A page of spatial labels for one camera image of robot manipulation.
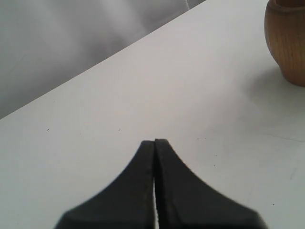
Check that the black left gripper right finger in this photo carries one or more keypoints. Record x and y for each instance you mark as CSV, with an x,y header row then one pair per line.
x,y
184,201

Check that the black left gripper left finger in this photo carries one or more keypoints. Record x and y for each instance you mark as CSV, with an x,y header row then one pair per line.
x,y
126,203

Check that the wooden mortar bowl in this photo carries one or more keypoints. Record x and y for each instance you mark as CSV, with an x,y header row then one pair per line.
x,y
284,30

